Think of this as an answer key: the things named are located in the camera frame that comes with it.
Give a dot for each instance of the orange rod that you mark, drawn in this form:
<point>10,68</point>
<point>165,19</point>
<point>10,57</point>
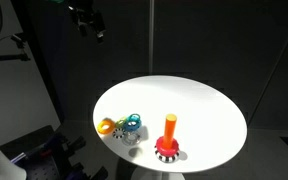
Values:
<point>169,129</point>

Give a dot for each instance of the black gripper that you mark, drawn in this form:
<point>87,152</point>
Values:
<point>84,16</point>

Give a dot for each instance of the white round table pedestal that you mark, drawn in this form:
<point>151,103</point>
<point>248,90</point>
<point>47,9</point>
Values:
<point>141,173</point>

